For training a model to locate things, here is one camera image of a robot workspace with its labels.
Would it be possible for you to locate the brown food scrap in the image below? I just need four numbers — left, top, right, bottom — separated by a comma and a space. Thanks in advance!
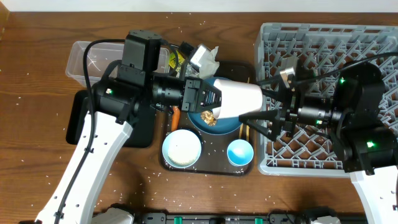
200, 110, 217, 126

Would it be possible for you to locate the yellow green snack wrapper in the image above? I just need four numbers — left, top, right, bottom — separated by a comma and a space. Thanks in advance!
169, 51, 199, 78

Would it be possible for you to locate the brown serving tray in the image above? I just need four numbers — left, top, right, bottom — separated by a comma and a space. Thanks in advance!
159, 60, 255, 176

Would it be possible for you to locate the wooden chopstick left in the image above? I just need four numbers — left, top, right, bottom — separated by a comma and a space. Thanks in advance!
239, 124, 243, 139

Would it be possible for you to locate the orange carrot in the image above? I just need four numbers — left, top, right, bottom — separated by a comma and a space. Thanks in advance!
171, 106, 181, 132

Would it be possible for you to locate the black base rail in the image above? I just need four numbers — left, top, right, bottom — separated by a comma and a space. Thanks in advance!
133, 213, 310, 224

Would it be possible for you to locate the pink cup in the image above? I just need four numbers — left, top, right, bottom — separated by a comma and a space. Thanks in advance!
212, 79, 263, 119

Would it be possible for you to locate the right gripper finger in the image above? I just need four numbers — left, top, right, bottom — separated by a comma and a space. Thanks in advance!
256, 81, 284, 101
238, 110, 281, 141

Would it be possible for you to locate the wooden chopstick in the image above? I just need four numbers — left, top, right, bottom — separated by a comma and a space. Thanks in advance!
246, 125, 250, 142
239, 124, 243, 139

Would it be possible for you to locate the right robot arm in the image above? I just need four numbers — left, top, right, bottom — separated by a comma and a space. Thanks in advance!
239, 57, 397, 223

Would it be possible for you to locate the blue cup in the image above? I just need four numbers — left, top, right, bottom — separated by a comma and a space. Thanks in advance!
226, 139, 254, 167

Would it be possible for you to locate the wooden chopstick right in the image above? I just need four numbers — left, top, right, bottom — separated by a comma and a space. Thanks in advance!
246, 125, 250, 142

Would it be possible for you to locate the grey dishwasher rack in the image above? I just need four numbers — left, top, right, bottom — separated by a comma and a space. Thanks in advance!
254, 22, 397, 178

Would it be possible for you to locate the crumpled white tissue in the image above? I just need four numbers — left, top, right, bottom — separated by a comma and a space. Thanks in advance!
199, 46, 220, 79

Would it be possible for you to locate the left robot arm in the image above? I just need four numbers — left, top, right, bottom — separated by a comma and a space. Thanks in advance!
35, 30, 221, 223

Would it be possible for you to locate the black plastic tray bin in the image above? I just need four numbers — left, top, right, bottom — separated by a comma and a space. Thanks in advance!
65, 90, 156, 148

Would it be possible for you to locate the light blue rice bowl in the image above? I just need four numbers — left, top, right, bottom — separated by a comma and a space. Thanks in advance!
162, 129, 201, 169

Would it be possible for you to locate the dark blue plate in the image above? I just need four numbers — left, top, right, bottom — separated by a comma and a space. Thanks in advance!
186, 77, 246, 136

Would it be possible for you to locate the clear plastic container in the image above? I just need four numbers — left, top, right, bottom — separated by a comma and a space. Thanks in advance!
65, 41, 170, 88

